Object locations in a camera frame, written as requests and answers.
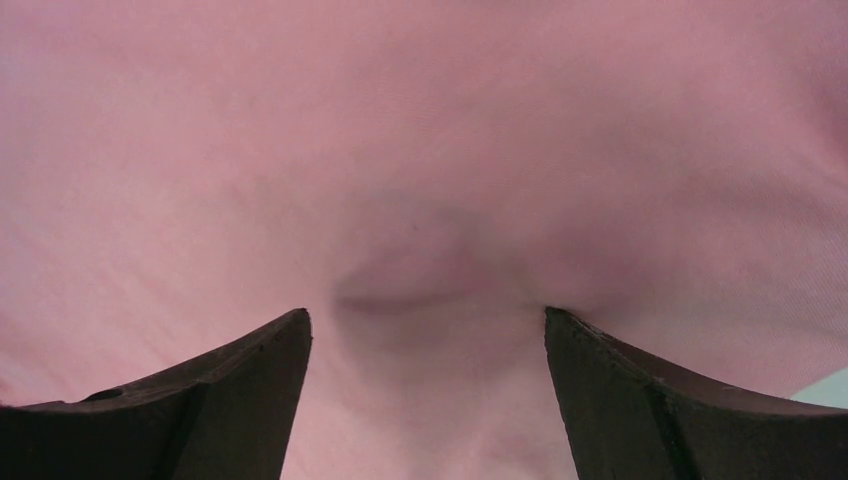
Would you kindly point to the pink t shirt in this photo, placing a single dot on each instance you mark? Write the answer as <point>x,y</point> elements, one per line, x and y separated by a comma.
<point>425,177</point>

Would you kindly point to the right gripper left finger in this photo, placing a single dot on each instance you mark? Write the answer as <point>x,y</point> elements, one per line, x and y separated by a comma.
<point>226,414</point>

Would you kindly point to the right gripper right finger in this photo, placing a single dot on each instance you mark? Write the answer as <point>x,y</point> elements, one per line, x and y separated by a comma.
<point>629,414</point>

